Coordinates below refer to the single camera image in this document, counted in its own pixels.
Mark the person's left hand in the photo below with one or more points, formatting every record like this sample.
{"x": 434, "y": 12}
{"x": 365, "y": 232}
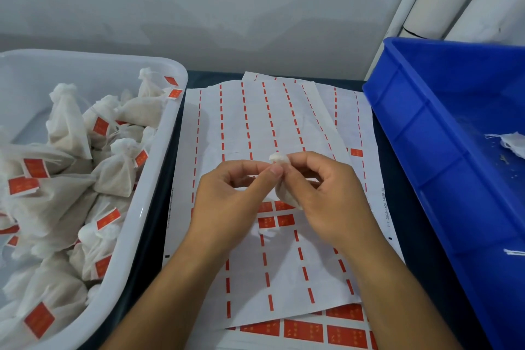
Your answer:
{"x": 221, "y": 210}

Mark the person's right hand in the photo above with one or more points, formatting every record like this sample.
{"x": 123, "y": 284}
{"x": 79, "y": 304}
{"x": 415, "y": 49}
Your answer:
{"x": 336, "y": 206}

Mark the person's right thumb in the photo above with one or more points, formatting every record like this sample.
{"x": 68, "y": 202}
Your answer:
{"x": 293, "y": 185}

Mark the person's left thumb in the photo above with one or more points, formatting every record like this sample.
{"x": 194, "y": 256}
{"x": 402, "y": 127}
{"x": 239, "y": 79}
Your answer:
{"x": 266, "y": 183}

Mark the small white sachet bag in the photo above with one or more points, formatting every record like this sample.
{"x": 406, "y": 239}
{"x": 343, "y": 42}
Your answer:
{"x": 288, "y": 197}

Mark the person's right forearm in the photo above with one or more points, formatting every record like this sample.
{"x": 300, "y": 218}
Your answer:
{"x": 393, "y": 300}

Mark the person's left forearm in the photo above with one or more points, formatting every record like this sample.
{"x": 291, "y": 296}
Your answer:
{"x": 172, "y": 300}

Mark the peeled white label sheet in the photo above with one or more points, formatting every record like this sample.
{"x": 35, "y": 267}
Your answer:
{"x": 233, "y": 124}

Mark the white sheet with one label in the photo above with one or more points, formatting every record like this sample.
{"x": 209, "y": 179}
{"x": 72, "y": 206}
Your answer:
{"x": 346, "y": 116}

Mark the white plastic bin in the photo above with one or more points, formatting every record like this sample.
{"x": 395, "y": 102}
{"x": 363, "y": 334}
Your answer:
{"x": 135, "y": 239}

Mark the sheet with red labels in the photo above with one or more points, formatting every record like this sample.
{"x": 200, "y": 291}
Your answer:
{"x": 303, "y": 331}

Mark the blue plastic bin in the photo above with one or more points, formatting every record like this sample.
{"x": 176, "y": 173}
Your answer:
{"x": 443, "y": 165}

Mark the pile of white sachets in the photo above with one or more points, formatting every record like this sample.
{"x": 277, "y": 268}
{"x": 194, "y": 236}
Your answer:
{"x": 61, "y": 206}

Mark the thin white pipe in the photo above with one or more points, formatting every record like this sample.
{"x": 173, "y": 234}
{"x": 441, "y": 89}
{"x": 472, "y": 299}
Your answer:
{"x": 404, "y": 5}

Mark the white empty pouch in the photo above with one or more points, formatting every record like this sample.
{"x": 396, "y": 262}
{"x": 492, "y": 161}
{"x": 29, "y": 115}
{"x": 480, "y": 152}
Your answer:
{"x": 514, "y": 144}

